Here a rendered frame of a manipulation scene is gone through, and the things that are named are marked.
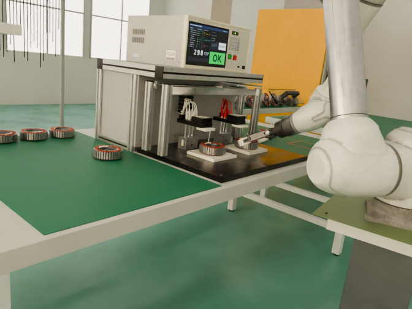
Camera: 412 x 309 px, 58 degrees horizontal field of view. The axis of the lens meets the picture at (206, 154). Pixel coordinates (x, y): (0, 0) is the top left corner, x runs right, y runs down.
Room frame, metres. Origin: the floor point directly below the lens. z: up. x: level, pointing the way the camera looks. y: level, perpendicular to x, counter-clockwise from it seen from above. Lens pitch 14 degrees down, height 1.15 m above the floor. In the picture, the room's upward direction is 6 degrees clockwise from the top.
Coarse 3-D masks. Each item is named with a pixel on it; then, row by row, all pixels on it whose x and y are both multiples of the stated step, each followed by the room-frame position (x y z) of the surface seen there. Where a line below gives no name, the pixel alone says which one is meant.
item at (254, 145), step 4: (236, 140) 1.68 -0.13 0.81; (256, 140) 1.70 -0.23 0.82; (236, 144) 1.68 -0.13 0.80; (248, 144) 1.66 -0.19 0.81; (252, 144) 1.65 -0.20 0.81; (256, 144) 1.67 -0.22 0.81; (244, 148) 1.65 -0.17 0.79; (248, 148) 1.65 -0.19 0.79; (252, 148) 1.65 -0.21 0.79; (256, 148) 1.67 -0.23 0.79
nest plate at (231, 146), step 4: (232, 144) 1.74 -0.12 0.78; (228, 148) 1.68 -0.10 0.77; (232, 148) 1.66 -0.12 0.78; (236, 148) 1.65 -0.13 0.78; (240, 148) 1.66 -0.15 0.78; (260, 148) 1.71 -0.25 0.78; (264, 148) 1.72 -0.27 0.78; (240, 152) 1.63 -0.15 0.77; (244, 152) 1.62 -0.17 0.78; (248, 152) 1.60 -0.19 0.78; (252, 152) 1.61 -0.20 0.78; (256, 152) 1.64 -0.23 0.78; (260, 152) 1.66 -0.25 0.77
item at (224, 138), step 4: (216, 132) 1.78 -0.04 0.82; (220, 132) 1.77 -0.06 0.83; (224, 132) 1.79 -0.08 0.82; (228, 132) 1.80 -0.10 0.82; (216, 136) 1.77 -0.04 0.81; (220, 136) 1.76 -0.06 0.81; (224, 136) 1.77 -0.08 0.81; (228, 136) 1.79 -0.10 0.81; (216, 140) 1.77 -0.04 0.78; (220, 140) 1.76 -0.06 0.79; (224, 140) 1.77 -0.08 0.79; (228, 140) 1.79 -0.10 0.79
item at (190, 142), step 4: (180, 136) 1.59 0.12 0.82; (184, 136) 1.59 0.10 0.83; (188, 136) 1.61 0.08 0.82; (192, 136) 1.62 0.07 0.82; (196, 136) 1.63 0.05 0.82; (180, 140) 1.59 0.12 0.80; (188, 140) 1.58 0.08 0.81; (192, 140) 1.60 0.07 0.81; (196, 140) 1.62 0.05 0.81; (180, 144) 1.59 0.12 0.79; (184, 144) 1.58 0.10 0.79; (188, 144) 1.58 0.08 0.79; (192, 144) 1.60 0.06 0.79; (196, 144) 1.62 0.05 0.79; (184, 148) 1.57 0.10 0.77; (188, 148) 1.58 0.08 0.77; (192, 148) 1.60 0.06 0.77
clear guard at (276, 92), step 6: (234, 84) 1.73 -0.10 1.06; (240, 84) 1.75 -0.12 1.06; (252, 84) 1.87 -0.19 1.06; (270, 90) 1.61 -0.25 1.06; (276, 90) 1.65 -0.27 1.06; (282, 90) 1.69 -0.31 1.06; (288, 90) 1.73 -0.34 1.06; (294, 90) 1.78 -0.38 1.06; (276, 96) 1.61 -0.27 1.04; (288, 96) 1.69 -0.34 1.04; (276, 102) 1.58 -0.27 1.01; (282, 102) 1.61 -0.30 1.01; (288, 102) 1.65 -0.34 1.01; (294, 102) 1.69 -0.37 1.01; (300, 102) 1.73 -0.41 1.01
